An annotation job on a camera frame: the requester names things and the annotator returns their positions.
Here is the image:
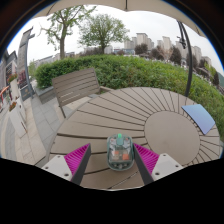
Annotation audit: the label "transparent green computer mouse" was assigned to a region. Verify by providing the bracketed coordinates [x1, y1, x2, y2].
[106, 133, 135, 172]

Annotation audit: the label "thin-crowned tree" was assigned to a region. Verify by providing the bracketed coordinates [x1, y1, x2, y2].
[39, 4, 98, 61]

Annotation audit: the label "distant high-rise buildings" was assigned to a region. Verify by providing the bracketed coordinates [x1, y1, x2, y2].
[123, 32, 213, 68]

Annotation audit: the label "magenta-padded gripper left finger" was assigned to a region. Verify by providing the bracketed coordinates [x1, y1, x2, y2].
[41, 143, 92, 186]

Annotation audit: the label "blue rectangular mouse pad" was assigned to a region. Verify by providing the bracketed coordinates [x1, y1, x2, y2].
[181, 103, 217, 136]

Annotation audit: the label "green hedge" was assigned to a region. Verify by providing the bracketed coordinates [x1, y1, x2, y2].
[34, 54, 224, 141]

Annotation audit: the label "brown slatted chair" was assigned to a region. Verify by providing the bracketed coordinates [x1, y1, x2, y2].
[51, 67, 114, 118]

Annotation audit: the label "beige patio umbrella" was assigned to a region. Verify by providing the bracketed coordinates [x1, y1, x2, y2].
[33, 0, 208, 98]

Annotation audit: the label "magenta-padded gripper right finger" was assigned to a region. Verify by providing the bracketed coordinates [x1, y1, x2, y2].
[132, 143, 184, 186]

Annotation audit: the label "grey sign pillar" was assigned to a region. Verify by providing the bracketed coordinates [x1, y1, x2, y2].
[17, 26, 36, 101]

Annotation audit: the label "dense round-crowned tree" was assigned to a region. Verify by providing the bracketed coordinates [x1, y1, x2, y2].
[78, 13, 131, 54]

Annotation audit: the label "white planter box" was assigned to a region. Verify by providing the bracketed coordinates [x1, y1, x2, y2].
[8, 101, 28, 139]

